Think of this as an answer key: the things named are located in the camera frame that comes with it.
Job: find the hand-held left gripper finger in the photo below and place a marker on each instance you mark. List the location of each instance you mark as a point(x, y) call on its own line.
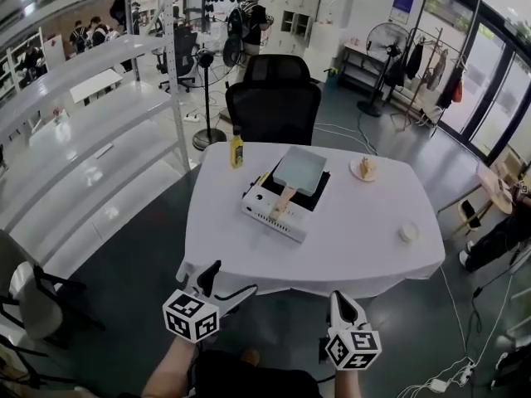
point(238, 297)
point(209, 278)

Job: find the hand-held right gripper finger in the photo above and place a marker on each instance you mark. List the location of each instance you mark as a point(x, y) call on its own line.
point(360, 315)
point(336, 315)

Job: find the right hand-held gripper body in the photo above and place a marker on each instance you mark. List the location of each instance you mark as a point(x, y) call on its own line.
point(352, 350)

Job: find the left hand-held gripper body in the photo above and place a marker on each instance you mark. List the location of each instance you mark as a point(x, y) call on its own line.
point(191, 315)

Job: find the white induction cooker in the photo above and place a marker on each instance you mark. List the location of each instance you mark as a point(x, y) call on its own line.
point(257, 205)

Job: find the grey square frying pan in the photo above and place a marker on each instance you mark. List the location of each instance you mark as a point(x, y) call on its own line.
point(300, 170)

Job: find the person's right forearm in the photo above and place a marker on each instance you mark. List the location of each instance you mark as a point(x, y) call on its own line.
point(347, 384)

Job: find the person's left forearm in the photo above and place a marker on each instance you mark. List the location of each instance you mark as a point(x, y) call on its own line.
point(170, 371)

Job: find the table with white tablecloth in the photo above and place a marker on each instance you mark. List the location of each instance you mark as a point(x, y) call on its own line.
point(352, 247)

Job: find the person's black trousers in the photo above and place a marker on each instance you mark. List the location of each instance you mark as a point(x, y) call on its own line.
point(257, 381)

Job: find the white power adapter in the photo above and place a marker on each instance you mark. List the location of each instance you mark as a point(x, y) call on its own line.
point(437, 385)

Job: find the small white cup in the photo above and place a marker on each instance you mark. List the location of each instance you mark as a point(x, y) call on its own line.
point(409, 231)

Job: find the white power strip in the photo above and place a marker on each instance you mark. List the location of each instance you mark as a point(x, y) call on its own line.
point(191, 118)
point(465, 372)

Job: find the yellow bottle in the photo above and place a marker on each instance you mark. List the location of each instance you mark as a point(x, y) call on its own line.
point(237, 151)

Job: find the white plate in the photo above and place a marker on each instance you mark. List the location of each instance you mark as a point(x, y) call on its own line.
point(354, 172)

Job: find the cake slice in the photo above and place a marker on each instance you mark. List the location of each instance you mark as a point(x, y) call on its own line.
point(366, 167)

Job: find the beige folding chair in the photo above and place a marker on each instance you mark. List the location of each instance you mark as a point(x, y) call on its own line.
point(29, 301)

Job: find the black mesh office chair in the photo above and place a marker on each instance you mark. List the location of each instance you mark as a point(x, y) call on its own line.
point(271, 110)
point(182, 56)

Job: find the round wooden table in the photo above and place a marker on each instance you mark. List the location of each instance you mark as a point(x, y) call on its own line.
point(498, 189)

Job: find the white shelving rack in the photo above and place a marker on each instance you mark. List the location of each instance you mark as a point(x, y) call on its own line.
point(95, 110)

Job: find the wooden coat rack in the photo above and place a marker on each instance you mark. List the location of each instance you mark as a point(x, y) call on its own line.
point(415, 98)

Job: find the green bin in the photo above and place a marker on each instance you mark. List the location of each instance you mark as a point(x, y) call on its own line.
point(332, 79)

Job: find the orange hanging bag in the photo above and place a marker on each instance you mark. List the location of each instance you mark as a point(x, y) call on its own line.
point(457, 91)

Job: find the black side table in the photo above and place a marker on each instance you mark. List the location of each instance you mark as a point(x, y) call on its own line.
point(352, 69)

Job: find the grey hanging jacket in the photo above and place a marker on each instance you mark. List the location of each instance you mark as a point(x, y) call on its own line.
point(437, 71)

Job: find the black hanging jacket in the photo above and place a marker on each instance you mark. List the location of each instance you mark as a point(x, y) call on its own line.
point(414, 60)

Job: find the glass door front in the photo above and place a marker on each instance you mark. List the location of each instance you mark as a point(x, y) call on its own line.
point(489, 77)

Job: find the large black floor fan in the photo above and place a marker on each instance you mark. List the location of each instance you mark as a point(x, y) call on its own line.
point(386, 42)

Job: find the white locker cabinet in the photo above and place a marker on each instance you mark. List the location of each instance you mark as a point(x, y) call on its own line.
point(296, 15)

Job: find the slim black pedestal fan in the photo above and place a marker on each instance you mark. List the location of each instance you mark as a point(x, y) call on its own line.
point(207, 98)

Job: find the blue wall poster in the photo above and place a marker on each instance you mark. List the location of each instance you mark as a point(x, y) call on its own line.
point(404, 2)

